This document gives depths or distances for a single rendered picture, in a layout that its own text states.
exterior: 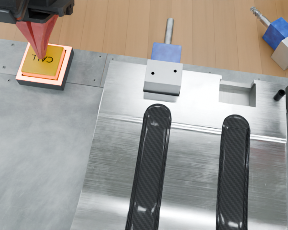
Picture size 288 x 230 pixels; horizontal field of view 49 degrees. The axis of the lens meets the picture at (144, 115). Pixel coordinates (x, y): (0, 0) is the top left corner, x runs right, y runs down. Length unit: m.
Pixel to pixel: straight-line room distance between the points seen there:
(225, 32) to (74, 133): 0.34
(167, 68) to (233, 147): 0.14
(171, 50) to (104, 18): 0.22
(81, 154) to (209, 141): 0.21
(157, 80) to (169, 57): 0.05
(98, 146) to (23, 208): 0.16
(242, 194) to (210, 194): 0.04
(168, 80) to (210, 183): 0.15
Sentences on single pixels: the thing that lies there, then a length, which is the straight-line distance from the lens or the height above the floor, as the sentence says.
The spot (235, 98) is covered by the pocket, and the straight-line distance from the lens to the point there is 0.50.
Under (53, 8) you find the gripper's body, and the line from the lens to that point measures 0.49.
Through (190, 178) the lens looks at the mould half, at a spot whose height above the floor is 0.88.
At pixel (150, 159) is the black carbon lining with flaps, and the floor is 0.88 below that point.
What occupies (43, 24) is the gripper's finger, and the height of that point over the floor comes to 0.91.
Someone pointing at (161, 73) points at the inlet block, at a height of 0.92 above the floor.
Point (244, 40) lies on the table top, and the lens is 0.65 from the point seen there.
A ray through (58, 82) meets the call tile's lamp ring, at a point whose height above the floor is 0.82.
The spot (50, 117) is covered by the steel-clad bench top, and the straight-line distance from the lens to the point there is 0.55.
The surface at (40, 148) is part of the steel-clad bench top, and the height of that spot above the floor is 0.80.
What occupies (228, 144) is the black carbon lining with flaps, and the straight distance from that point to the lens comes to 0.45.
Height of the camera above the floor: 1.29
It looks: 67 degrees down
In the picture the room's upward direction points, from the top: 2 degrees clockwise
